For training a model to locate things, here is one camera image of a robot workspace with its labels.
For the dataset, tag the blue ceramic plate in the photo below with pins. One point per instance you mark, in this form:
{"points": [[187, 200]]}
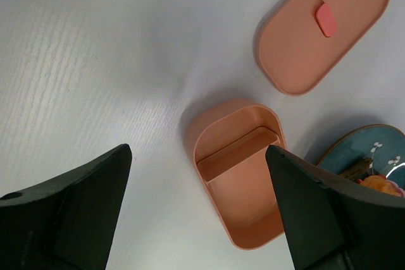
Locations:
{"points": [[381, 142]]}

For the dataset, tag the pink lunch box base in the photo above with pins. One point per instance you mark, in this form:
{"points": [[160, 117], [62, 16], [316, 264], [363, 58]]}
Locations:
{"points": [[227, 145]]}

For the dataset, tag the dark brown food piece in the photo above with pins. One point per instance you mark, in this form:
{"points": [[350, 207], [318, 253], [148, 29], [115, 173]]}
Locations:
{"points": [[357, 170]]}

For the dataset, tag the orange fried food piece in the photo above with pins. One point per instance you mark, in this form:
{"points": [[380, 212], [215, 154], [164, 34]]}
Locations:
{"points": [[381, 184]]}

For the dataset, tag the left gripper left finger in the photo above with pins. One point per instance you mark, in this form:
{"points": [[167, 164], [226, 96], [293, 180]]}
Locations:
{"points": [[69, 221]]}

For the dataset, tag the pink lunch box lid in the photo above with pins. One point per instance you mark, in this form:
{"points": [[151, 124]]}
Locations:
{"points": [[303, 40]]}

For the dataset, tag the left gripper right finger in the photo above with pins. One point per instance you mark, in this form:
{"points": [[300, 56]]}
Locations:
{"points": [[333, 223]]}

